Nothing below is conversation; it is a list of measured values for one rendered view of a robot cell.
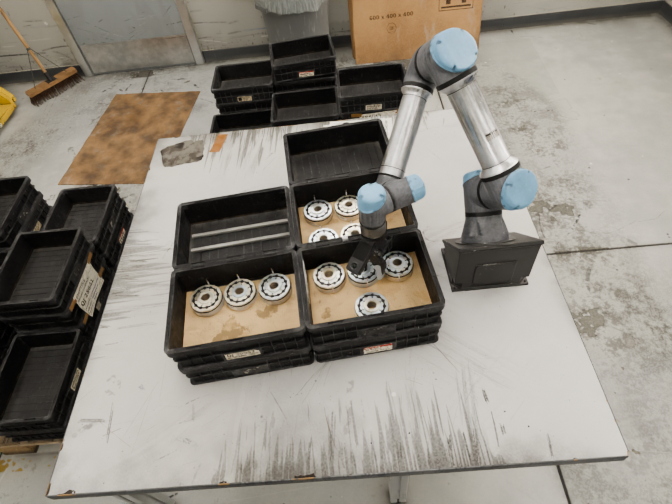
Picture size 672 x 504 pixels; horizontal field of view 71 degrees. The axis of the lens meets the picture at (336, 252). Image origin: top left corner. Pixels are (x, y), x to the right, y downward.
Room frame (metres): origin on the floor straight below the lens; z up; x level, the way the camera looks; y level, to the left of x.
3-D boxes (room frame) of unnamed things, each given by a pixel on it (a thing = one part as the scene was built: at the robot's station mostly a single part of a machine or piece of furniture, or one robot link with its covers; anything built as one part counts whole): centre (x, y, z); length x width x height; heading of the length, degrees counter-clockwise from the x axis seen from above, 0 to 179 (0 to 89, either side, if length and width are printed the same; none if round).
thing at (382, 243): (0.89, -0.12, 0.99); 0.09 x 0.08 x 0.12; 140
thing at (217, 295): (0.87, 0.43, 0.86); 0.10 x 0.10 x 0.01
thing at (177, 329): (0.80, 0.32, 0.87); 0.40 x 0.30 x 0.11; 92
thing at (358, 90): (2.41, -0.34, 0.37); 0.40 x 0.30 x 0.45; 86
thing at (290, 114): (2.43, 0.06, 0.31); 0.40 x 0.30 x 0.34; 86
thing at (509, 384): (1.13, 0.05, 0.35); 1.60 x 1.60 x 0.70; 86
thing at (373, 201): (0.88, -0.12, 1.15); 0.09 x 0.08 x 0.11; 110
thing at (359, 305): (0.75, -0.08, 0.86); 0.10 x 0.10 x 0.01
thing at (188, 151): (1.84, 0.65, 0.71); 0.22 x 0.19 x 0.01; 86
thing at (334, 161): (1.42, -0.06, 0.87); 0.40 x 0.30 x 0.11; 92
